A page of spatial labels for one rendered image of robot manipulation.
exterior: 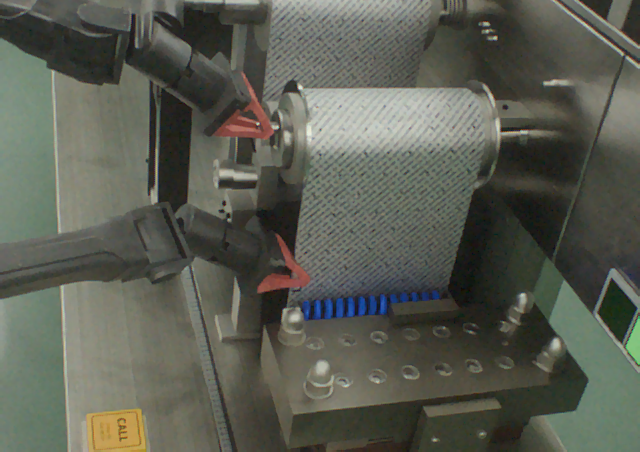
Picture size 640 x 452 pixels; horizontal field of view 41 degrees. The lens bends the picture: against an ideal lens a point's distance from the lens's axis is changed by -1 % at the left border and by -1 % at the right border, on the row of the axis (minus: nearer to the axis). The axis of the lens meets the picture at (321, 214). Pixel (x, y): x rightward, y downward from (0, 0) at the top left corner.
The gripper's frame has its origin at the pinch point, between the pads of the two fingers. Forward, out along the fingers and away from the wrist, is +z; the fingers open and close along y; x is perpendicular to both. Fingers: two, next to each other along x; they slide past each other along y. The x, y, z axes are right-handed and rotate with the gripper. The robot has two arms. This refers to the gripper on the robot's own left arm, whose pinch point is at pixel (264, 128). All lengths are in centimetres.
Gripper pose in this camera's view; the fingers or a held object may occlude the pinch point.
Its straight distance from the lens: 107.6
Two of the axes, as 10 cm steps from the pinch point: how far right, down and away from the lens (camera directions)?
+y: 2.9, 6.3, -7.2
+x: 7.0, -6.5, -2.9
